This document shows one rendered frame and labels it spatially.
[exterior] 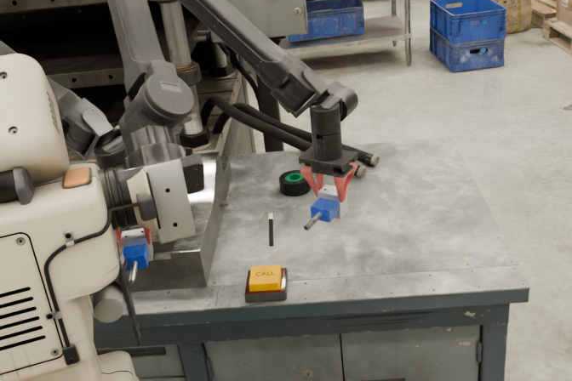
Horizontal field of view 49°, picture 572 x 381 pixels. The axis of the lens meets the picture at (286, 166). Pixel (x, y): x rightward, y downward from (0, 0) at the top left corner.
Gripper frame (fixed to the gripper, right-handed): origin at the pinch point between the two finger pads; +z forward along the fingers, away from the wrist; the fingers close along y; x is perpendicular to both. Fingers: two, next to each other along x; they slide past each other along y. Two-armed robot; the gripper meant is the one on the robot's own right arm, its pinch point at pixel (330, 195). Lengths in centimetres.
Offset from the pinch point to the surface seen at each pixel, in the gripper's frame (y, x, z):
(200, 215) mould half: 28.0, 8.6, 6.3
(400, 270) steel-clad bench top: -14.9, 0.2, 14.2
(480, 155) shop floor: 25, -215, 94
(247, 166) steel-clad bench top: 42, -29, 15
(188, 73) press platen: 65, -37, -8
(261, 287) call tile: 6.1, 18.8, 11.7
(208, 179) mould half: 33.5, -2.0, 3.8
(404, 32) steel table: 122, -352, 69
